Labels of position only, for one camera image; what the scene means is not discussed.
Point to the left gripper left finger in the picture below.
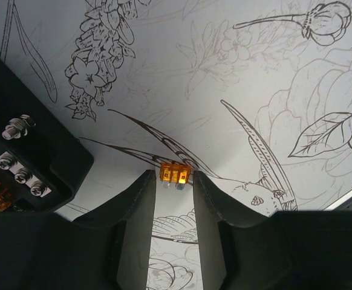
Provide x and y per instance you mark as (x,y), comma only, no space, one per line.
(105,248)

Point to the black fuse box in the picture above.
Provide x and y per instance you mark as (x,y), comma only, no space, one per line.
(41,162)

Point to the orange blade fuse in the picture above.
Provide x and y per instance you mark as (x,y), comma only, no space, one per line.
(176,174)

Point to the floral patterned mat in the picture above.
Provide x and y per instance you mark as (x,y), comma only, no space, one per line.
(257,95)

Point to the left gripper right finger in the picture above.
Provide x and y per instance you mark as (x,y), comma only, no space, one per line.
(242,249)

